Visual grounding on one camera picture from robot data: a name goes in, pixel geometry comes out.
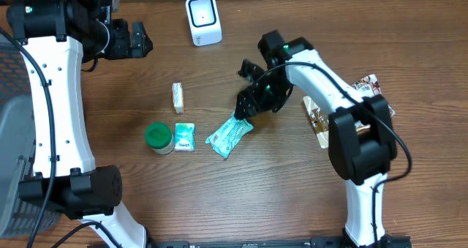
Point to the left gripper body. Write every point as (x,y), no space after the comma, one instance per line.
(112,42)

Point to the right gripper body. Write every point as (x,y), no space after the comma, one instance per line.
(271,94)

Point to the teal crinkled wrapper packet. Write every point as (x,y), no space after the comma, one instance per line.
(224,140)

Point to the orange tissue pack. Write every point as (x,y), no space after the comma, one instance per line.
(178,97)

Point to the teal tissue pack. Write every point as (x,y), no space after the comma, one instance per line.
(184,137)

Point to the green lid jar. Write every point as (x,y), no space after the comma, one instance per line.
(159,138)

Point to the beige snack pouch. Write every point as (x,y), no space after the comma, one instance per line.
(368,86)

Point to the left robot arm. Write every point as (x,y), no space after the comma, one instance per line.
(55,38)

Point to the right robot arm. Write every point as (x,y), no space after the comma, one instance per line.
(361,142)

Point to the white barcode scanner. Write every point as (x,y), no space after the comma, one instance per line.
(204,22)

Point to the grey plastic shopping basket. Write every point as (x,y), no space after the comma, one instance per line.
(18,144)

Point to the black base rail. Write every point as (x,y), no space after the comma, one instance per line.
(314,242)

